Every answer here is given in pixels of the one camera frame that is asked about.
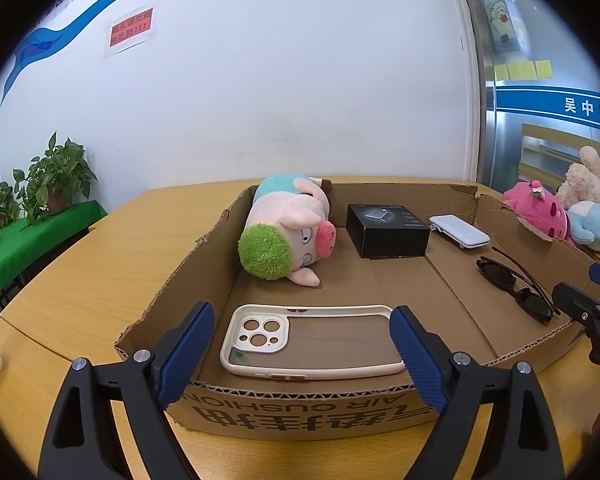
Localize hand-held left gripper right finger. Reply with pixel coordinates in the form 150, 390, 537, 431
389, 305, 566, 480

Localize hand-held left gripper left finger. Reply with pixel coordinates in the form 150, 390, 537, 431
37, 301, 216, 480

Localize white phone case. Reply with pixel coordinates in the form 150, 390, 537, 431
220, 304, 407, 378

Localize black sunglasses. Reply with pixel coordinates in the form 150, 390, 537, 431
476, 246, 562, 323

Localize brown cardboard box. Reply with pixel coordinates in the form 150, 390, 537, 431
115, 181, 600, 443

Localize black charger box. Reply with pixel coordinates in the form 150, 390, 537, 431
346, 204, 431, 259

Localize white power bank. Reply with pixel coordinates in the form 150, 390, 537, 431
428, 214, 491, 251

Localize wooden desktop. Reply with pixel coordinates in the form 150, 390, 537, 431
0, 176, 600, 480

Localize light blue plush toy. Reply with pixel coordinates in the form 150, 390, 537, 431
566, 200, 600, 253

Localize pink strawberry bear plush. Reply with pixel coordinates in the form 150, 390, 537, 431
502, 180, 571, 243

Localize beige plush toy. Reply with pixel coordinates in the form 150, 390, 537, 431
555, 146, 600, 211

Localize glass door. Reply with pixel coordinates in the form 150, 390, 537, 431
455, 0, 600, 201

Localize pink pig plush toy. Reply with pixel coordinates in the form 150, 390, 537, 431
237, 173, 338, 288

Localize blue door sign band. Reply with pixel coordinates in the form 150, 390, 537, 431
495, 85, 600, 136

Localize green table cloth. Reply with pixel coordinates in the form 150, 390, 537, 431
0, 200, 108, 311

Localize large potted green plant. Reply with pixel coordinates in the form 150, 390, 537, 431
14, 131, 98, 226

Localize cartoon sheep poster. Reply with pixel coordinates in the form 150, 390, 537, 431
481, 0, 528, 55

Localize red paper wall sign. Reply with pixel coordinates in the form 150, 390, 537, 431
104, 10, 160, 57

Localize blue wall decal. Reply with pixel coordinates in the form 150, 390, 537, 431
0, 0, 398, 106

